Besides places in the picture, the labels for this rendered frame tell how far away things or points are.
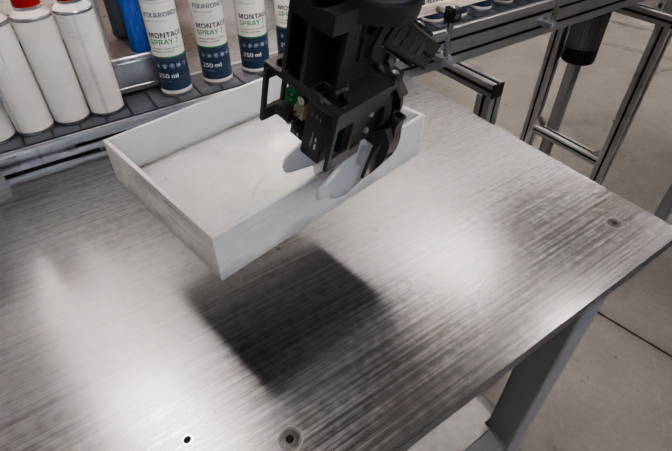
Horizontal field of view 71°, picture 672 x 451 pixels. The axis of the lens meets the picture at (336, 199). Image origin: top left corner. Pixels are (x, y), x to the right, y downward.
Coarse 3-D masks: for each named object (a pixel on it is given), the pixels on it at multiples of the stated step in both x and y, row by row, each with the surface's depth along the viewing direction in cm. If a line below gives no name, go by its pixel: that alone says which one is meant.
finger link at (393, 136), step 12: (396, 120) 35; (372, 132) 37; (384, 132) 36; (396, 132) 36; (372, 144) 38; (384, 144) 37; (396, 144) 38; (372, 156) 38; (384, 156) 38; (372, 168) 40
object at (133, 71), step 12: (108, 0) 77; (96, 12) 74; (108, 12) 79; (120, 12) 78; (120, 24) 80; (108, 36) 82; (120, 36) 81; (108, 48) 78; (120, 48) 78; (120, 60) 75; (132, 60) 76; (144, 60) 78; (120, 72) 76; (132, 72) 77; (144, 72) 79; (156, 72) 80; (120, 84) 77; (132, 84) 79; (144, 84) 80; (156, 84) 81
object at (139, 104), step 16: (240, 64) 88; (192, 80) 83; (240, 80) 84; (128, 96) 79; (144, 96) 79; (160, 96) 79; (192, 96) 79; (128, 112) 75; (144, 112) 75; (64, 128) 71; (80, 128) 72; (16, 144) 68; (32, 144) 68
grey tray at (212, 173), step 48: (240, 96) 57; (144, 144) 51; (192, 144) 55; (240, 144) 55; (288, 144) 55; (144, 192) 45; (192, 192) 48; (240, 192) 48; (288, 192) 41; (192, 240) 41; (240, 240) 39
